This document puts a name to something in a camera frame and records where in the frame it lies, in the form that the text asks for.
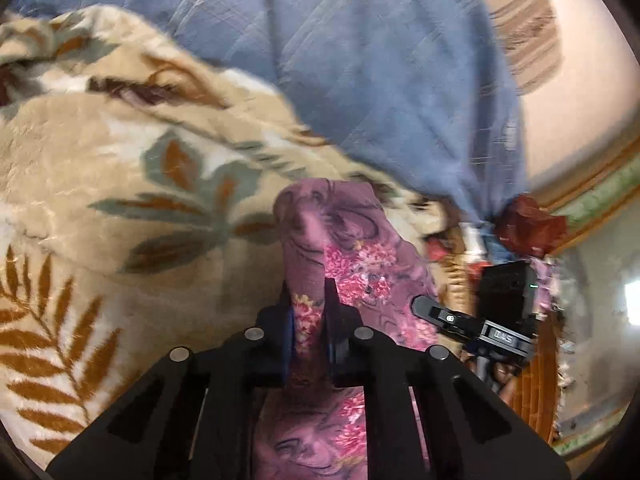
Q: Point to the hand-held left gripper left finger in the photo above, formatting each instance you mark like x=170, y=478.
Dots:
x=286, y=355

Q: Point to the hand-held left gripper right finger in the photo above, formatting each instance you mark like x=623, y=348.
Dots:
x=328, y=349

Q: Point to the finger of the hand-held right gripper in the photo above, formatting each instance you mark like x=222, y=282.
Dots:
x=445, y=317

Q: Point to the purple floral shirt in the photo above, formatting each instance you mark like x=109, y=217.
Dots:
x=360, y=270

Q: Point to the purple floral cloth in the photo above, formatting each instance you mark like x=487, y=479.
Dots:
x=549, y=285

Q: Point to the dark red crumpled cloth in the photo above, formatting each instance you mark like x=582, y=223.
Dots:
x=530, y=225

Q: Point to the blue plaid quilt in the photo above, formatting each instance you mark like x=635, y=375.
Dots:
x=375, y=85

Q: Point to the striped floral bolster cushion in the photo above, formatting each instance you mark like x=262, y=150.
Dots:
x=525, y=35

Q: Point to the cream leaf print blanket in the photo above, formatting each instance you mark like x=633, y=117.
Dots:
x=100, y=160

